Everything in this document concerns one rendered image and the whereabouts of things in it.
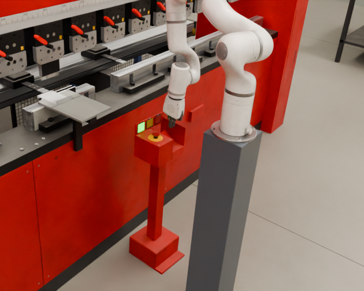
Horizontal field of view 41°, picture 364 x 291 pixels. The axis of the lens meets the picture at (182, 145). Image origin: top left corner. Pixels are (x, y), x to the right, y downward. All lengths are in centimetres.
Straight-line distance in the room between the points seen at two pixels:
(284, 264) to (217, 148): 114
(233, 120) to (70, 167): 81
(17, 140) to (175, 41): 81
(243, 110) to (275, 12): 206
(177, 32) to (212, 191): 72
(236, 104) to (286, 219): 149
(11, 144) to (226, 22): 101
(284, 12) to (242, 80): 206
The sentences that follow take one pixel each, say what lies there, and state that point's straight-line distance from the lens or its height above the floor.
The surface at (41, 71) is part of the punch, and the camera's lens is 217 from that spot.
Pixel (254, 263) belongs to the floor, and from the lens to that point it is 287.
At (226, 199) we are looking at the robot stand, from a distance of 206.
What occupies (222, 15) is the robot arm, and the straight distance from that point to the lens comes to 190.
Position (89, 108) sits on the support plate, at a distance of 211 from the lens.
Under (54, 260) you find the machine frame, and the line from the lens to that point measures 251.
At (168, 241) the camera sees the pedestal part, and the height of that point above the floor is 12.
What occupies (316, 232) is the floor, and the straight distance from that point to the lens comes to 320.
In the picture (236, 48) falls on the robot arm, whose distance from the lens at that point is 176.
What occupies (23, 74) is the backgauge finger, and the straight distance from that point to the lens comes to 238.
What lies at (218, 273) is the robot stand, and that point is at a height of 31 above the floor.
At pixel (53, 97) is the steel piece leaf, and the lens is 222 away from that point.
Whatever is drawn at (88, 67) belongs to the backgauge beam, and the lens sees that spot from 273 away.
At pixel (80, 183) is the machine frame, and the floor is 57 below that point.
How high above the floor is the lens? 194
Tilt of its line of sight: 30 degrees down
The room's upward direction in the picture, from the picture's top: 5 degrees clockwise
